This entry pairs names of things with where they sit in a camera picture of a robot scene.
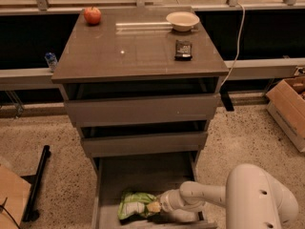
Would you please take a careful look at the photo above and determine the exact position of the red apple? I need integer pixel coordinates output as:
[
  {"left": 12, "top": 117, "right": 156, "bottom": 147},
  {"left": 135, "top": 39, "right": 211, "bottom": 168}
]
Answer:
[{"left": 84, "top": 7, "right": 101, "bottom": 25}]

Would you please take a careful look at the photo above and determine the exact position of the black cable left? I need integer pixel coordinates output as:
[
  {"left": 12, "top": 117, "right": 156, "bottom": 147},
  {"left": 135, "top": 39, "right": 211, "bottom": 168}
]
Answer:
[{"left": 0, "top": 197, "right": 22, "bottom": 229}]

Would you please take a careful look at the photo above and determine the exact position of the black metal pole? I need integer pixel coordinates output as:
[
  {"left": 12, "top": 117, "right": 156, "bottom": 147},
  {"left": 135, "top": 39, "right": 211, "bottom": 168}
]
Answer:
[{"left": 22, "top": 145, "right": 51, "bottom": 222}]

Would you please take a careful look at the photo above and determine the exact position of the white bowl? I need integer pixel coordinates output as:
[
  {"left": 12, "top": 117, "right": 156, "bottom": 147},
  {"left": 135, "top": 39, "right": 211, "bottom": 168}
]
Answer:
[{"left": 166, "top": 11, "right": 200, "bottom": 31}]

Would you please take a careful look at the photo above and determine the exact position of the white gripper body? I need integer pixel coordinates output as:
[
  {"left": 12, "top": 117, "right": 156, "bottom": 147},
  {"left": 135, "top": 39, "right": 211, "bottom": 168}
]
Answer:
[{"left": 158, "top": 189, "right": 185, "bottom": 213}]

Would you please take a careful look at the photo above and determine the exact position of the black snack bar packet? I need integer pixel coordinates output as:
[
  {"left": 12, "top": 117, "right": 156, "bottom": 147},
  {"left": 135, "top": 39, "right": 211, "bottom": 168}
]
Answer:
[{"left": 174, "top": 40, "right": 193, "bottom": 61}]

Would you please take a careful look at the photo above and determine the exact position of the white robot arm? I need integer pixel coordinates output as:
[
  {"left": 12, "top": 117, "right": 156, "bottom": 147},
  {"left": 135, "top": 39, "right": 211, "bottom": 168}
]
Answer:
[{"left": 147, "top": 163, "right": 299, "bottom": 229}]

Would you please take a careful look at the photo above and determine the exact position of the grey drawer cabinet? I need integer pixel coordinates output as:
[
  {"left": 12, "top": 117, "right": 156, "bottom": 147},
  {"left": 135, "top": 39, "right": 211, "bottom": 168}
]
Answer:
[{"left": 51, "top": 6, "right": 230, "bottom": 164}]

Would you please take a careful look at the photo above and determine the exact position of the open bottom drawer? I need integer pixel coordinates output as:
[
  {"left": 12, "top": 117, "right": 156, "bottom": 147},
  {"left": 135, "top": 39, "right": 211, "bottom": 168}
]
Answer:
[{"left": 91, "top": 153, "right": 217, "bottom": 229}]

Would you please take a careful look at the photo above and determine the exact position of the cardboard box right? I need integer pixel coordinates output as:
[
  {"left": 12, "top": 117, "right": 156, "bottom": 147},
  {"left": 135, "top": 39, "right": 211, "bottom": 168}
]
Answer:
[{"left": 267, "top": 76, "right": 305, "bottom": 152}]

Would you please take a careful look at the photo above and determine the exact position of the cardboard sheet left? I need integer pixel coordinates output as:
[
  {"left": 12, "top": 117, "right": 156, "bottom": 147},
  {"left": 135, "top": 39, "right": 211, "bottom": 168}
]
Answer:
[{"left": 0, "top": 165, "right": 31, "bottom": 229}]

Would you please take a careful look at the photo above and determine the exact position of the white cable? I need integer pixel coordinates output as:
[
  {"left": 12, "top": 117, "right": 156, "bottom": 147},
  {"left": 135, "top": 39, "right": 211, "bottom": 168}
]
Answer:
[{"left": 218, "top": 2, "right": 247, "bottom": 88}]

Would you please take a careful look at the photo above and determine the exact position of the middle drawer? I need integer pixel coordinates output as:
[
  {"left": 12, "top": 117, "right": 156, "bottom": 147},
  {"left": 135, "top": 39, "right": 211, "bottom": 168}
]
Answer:
[{"left": 82, "top": 132, "right": 208, "bottom": 157}]

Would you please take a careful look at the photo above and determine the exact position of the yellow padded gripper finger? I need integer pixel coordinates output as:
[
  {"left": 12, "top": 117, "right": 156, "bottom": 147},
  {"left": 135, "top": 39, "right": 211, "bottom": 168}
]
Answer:
[{"left": 147, "top": 201, "right": 161, "bottom": 213}]

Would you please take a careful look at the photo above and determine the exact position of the top drawer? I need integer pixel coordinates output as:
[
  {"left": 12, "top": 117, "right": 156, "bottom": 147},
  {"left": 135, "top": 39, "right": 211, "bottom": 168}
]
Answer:
[{"left": 65, "top": 94, "right": 220, "bottom": 127}]

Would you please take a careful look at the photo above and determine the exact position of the green rice chip bag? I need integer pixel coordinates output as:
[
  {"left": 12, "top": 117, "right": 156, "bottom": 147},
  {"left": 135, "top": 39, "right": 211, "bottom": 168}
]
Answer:
[{"left": 117, "top": 191, "right": 160, "bottom": 220}]

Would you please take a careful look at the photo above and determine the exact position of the plastic water bottle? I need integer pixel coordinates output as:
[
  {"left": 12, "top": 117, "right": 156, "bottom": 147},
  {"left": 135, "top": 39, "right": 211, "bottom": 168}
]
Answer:
[{"left": 45, "top": 52, "right": 58, "bottom": 73}]

